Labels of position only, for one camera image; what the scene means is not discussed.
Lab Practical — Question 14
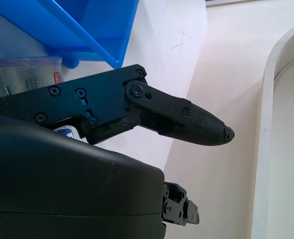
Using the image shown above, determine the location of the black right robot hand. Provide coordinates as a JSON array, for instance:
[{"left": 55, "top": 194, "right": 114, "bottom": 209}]
[{"left": 0, "top": 64, "right": 235, "bottom": 239}]

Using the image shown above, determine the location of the silver tissue packet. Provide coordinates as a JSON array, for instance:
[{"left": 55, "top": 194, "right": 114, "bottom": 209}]
[{"left": 0, "top": 56, "right": 81, "bottom": 140}]

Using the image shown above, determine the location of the blue plastic tray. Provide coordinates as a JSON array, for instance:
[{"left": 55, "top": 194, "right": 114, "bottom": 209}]
[{"left": 0, "top": 0, "right": 140, "bottom": 70}]

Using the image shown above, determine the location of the white curved panel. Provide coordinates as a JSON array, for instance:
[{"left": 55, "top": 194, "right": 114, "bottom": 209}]
[{"left": 253, "top": 21, "right": 294, "bottom": 239}]

